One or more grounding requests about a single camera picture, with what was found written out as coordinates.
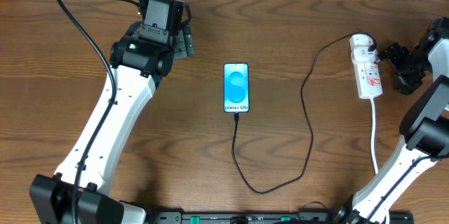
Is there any Samsung Galaxy smartphone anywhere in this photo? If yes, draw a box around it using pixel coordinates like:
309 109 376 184
224 62 250 113

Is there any black USB charging cable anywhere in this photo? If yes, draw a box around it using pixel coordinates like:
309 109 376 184
231 31 378 195

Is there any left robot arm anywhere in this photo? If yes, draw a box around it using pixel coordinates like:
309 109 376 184
29 0 194 223

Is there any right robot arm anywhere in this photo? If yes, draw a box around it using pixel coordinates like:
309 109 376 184
333 17 448 223

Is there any white USB charger adapter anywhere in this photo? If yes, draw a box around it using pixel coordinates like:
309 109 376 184
349 34 373 50

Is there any white power strip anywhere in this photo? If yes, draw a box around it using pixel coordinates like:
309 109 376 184
351 47 382 100

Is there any white power strip cord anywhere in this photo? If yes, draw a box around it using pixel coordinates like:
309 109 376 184
370 98 391 224

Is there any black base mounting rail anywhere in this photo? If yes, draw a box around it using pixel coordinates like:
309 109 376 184
150 210 415 224

